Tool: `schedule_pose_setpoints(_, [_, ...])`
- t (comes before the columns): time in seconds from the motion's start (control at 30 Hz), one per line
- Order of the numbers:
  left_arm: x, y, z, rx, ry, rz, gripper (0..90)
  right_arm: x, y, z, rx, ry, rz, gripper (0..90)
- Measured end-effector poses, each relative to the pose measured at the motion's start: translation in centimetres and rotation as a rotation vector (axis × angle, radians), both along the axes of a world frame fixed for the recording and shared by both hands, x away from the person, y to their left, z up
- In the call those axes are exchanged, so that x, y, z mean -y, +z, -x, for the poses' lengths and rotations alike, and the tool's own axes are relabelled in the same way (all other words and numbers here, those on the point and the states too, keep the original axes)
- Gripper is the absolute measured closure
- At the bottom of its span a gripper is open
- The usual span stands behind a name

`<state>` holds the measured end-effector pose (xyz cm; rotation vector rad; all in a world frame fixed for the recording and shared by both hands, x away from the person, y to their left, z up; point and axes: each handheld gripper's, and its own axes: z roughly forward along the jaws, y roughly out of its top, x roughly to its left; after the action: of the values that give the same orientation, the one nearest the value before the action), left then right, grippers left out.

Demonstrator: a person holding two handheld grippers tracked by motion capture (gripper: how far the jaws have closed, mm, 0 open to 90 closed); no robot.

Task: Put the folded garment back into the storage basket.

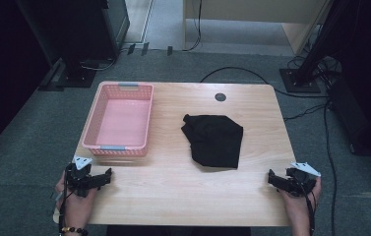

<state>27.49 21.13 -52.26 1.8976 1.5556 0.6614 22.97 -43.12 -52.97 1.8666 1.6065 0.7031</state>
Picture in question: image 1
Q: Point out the person's right hand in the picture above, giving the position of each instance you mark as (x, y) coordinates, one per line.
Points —
(301, 205)

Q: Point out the person's left hand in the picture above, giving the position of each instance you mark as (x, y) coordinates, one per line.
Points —
(74, 203)

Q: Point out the black cloth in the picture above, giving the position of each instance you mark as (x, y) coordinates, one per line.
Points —
(214, 141)

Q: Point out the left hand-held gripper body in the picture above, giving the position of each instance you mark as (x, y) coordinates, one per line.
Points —
(78, 175)

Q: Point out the pink plastic basket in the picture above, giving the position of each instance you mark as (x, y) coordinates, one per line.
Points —
(119, 119)

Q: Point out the wooden desk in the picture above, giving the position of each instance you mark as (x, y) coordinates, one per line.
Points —
(255, 23)

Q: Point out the round grey table grommet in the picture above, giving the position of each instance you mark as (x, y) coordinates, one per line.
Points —
(220, 97)

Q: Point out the dark cabinet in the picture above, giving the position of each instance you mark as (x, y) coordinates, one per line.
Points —
(74, 32)

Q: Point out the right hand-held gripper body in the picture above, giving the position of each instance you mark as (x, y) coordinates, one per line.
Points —
(299, 179)

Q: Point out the black metal stand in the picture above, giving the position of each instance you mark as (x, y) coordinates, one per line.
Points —
(317, 42)

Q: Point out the black stand base plate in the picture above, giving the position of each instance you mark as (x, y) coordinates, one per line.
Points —
(299, 80)

